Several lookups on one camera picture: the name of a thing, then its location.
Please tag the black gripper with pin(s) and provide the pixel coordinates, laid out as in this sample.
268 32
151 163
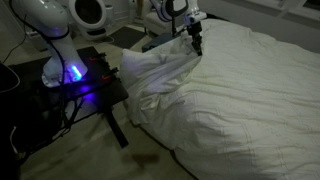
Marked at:
195 29

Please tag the white duvet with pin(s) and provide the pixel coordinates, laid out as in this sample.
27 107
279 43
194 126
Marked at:
233 100

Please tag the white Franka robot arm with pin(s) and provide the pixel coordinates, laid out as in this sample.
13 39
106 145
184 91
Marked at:
56 33

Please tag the blue hard suitcase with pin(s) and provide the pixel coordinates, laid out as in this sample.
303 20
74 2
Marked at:
158 40

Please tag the dark floor mat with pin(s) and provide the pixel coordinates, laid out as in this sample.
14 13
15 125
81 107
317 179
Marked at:
126 37

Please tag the white low cabinet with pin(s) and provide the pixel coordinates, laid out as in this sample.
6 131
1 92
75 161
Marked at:
121 13

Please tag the red black clamp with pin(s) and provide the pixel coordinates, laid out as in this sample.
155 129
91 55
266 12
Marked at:
106 77
95 59

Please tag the black robot table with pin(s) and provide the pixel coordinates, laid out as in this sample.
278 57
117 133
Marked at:
106 90

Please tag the round white litter box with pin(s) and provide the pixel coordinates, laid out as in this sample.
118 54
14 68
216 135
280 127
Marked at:
88 36

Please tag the black object with white trim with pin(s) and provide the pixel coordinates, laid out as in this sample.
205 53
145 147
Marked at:
6 78

